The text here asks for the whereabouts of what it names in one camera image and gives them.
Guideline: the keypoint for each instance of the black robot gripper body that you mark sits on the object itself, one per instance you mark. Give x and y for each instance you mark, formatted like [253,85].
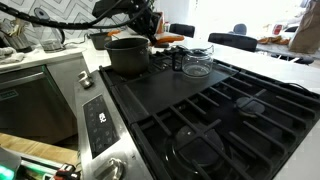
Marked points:
[144,20]

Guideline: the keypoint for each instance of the grey pot with orange handle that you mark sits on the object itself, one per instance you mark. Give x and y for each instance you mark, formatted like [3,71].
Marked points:
[128,56]

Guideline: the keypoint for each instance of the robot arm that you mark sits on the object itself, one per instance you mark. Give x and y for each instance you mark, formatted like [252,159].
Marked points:
[109,8]

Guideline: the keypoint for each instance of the rear stove knob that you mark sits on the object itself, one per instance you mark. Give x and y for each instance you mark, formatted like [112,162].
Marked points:
[85,80]

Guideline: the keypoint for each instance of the stove knob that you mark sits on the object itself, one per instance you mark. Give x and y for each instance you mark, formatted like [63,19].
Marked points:
[85,80]
[110,170]

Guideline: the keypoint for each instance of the stainless steel gas stove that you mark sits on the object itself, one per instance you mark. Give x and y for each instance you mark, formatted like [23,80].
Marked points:
[163,125]

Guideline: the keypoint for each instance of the front stove knob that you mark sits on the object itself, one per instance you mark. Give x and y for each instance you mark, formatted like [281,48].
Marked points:
[110,170]

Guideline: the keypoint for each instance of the black chair back left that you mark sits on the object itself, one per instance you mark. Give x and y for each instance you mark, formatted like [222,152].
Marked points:
[182,29]

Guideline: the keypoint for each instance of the black chair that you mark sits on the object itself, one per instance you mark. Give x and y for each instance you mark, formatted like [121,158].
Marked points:
[182,29]
[233,40]

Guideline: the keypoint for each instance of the glass coffee carafe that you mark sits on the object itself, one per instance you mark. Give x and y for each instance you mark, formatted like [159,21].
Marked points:
[195,62]

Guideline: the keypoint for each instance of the black chair back right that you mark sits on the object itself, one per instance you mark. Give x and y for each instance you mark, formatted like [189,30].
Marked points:
[233,40]

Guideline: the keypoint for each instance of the electric kettle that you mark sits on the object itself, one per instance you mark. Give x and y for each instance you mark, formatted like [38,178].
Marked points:
[51,39]

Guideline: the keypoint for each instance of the utensil holder with utensils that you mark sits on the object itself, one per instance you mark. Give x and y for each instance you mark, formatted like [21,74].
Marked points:
[13,31]

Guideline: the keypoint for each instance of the stainless steel dishwasher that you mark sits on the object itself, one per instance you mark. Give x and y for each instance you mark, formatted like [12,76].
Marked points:
[33,107]

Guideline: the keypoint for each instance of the grey dish cloth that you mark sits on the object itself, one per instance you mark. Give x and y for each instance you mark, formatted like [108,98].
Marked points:
[10,55]

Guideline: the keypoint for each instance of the brown paper bag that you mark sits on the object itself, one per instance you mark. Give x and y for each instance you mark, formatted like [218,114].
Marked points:
[307,36]

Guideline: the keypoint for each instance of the small grey pot orange handle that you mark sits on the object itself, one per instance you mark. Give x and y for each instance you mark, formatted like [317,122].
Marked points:
[100,39]

